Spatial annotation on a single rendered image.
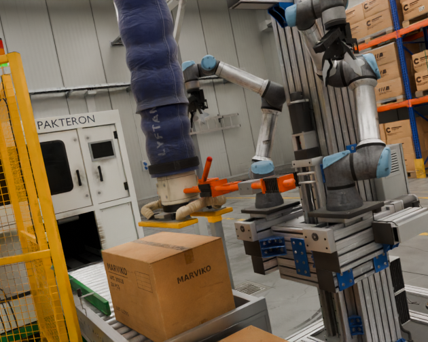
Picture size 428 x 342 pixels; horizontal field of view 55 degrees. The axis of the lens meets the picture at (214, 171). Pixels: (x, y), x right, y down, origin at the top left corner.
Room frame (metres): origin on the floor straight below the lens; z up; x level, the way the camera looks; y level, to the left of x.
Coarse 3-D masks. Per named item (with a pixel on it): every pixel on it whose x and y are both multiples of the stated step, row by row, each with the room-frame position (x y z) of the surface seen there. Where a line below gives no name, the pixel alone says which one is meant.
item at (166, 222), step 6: (174, 216) 1.68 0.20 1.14; (144, 222) 1.82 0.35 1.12; (150, 222) 1.78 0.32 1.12; (156, 222) 1.75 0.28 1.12; (162, 222) 1.71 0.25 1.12; (168, 222) 1.67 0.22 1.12; (174, 222) 1.64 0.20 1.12; (180, 222) 1.63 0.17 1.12; (186, 222) 1.61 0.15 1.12; (192, 222) 1.63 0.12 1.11; (174, 228) 1.62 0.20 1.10; (180, 228) 1.59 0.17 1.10
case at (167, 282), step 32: (128, 256) 1.96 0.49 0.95; (160, 256) 1.84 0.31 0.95; (192, 256) 1.89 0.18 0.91; (224, 256) 1.99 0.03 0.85; (128, 288) 2.02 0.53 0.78; (160, 288) 1.78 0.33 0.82; (192, 288) 1.87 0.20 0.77; (224, 288) 1.97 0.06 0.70; (128, 320) 2.09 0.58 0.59; (160, 320) 1.78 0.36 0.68; (192, 320) 1.85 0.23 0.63
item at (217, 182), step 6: (210, 180) 1.65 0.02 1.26; (216, 180) 1.58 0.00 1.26; (222, 180) 1.59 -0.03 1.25; (198, 186) 1.61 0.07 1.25; (204, 186) 1.58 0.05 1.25; (210, 186) 1.56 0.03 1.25; (204, 192) 1.59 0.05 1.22; (210, 192) 1.56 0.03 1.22; (216, 192) 1.57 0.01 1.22; (228, 192) 1.60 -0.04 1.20
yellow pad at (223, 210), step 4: (212, 208) 1.79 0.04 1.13; (220, 208) 1.76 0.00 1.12; (224, 208) 1.76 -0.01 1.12; (228, 208) 1.75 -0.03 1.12; (196, 212) 1.81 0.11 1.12; (200, 212) 1.79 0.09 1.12; (204, 212) 1.76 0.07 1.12; (208, 212) 1.75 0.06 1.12; (212, 212) 1.72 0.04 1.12; (216, 212) 1.71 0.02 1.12; (220, 212) 1.72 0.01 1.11; (224, 212) 1.74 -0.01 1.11
